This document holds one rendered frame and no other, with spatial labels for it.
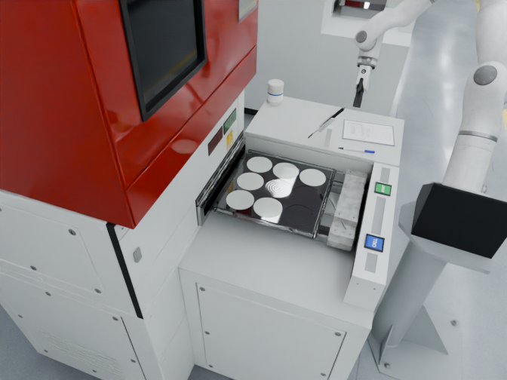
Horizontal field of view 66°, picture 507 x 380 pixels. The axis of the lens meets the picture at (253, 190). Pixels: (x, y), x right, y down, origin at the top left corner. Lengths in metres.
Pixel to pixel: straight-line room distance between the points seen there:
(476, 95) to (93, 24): 1.16
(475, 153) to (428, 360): 1.13
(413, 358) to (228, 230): 1.20
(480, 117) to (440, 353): 1.24
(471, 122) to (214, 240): 0.94
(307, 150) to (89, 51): 1.07
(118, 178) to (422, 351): 1.79
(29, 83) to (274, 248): 0.90
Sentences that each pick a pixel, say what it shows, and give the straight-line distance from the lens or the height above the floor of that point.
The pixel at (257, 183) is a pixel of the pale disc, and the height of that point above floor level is 0.90.
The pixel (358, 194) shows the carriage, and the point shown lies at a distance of 1.50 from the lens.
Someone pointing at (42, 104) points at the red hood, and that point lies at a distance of 0.79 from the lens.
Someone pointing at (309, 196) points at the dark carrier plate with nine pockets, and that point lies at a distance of 1.43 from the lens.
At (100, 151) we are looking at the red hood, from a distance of 0.76.
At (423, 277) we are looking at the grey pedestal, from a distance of 1.70.
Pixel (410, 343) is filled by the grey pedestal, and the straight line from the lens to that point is 2.22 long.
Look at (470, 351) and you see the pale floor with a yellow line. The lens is 2.35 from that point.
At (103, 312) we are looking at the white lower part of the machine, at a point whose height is 0.77.
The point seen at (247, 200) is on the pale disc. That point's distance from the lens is 1.38.
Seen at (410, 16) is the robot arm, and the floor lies 1.36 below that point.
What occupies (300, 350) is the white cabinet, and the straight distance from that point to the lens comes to 1.46.
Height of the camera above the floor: 1.86
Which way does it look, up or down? 43 degrees down
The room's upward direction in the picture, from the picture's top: 2 degrees clockwise
